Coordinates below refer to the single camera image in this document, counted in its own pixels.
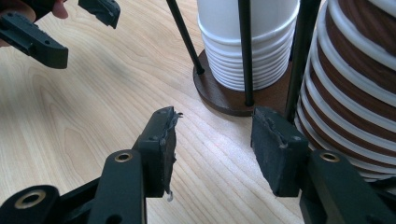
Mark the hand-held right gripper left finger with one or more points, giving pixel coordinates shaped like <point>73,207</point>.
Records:
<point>158,149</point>

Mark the stack of brown striped cups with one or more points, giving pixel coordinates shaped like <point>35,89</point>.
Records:
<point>358,77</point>

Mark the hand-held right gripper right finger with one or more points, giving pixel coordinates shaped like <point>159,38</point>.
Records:
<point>277,155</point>

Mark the stack of white cups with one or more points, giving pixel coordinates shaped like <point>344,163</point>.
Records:
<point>224,18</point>

